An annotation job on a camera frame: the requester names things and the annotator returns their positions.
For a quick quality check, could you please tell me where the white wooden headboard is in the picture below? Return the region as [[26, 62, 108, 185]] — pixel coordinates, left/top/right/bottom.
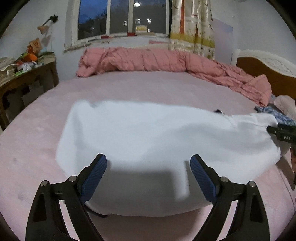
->
[[231, 49, 296, 99]]

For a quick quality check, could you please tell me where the orange plush toy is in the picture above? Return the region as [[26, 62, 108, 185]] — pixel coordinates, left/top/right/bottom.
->
[[22, 53, 38, 62]]

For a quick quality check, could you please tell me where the pink bed sheet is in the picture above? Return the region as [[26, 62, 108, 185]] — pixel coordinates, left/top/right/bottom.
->
[[1, 72, 295, 240]]

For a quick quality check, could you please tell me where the tree pattern curtain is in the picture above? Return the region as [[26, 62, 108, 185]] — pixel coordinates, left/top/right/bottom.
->
[[169, 0, 215, 60]]

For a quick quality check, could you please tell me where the pink pillow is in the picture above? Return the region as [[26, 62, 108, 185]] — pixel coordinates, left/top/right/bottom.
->
[[273, 95, 296, 119]]

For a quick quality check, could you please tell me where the white framed window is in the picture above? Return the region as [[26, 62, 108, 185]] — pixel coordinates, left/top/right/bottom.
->
[[65, 1, 171, 51]]

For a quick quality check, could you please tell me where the white navy varsity jacket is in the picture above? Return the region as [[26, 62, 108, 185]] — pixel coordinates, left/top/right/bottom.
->
[[56, 100, 290, 217]]

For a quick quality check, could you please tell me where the wall mounted desk lamp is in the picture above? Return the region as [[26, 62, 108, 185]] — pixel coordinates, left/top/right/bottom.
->
[[37, 15, 58, 35]]

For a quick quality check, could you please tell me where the blue plaid folded garment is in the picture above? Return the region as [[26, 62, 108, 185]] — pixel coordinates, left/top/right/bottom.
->
[[254, 106, 295, 126]]

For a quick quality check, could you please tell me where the pink plaid quilt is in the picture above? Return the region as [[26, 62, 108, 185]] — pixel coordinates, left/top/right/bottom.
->
[[76, 47, 271, 106]]

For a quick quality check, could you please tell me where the dark wooden desk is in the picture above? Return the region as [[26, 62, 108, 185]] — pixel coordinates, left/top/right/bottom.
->
[[0, 55, 60, 132]]

